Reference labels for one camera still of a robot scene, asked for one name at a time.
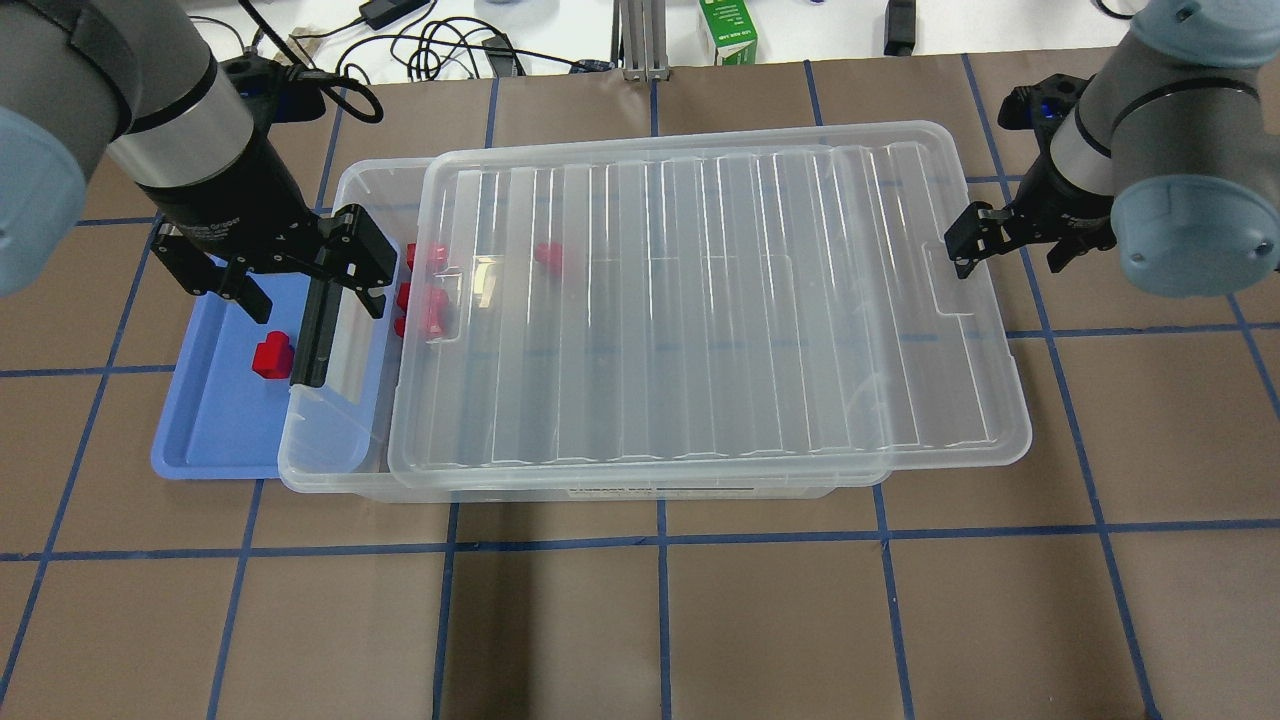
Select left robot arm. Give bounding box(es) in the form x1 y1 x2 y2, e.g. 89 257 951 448
1 1 397 324

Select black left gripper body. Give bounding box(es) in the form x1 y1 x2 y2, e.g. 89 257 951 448
150 140 323 295

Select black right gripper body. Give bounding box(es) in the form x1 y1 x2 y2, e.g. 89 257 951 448
1010 141 1117 273

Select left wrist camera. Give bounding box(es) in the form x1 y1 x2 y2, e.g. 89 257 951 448
219 54 326 133

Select clear plastic box lid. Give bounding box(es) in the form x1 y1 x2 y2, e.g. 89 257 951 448
387 120 1032 498

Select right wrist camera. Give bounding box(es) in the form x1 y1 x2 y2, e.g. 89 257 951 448
997 73 1091 138

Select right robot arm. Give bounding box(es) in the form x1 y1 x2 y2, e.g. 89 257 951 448
943 1 1279 299

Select red block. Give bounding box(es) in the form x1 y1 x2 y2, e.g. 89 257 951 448
404 242 451 274
532 242 564 277
393 282 451 341
251 331 294 380

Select clear plastic storage box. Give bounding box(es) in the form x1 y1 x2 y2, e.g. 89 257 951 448
279 146 890 503

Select aluminium frame post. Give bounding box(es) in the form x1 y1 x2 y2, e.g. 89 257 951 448
612 0 671 82

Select blue plastic tray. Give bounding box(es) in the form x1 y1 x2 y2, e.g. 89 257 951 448
150 255 396 480

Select black power adapter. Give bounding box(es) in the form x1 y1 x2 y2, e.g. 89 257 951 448
358 0 433 29

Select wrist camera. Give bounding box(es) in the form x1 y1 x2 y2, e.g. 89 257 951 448
219 54 326 133
997 73 1091 138

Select black box latch handle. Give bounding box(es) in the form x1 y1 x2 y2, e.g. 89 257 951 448
291 279 343 388

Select green white carton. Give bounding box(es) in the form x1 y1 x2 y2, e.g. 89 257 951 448
696 0 760 67

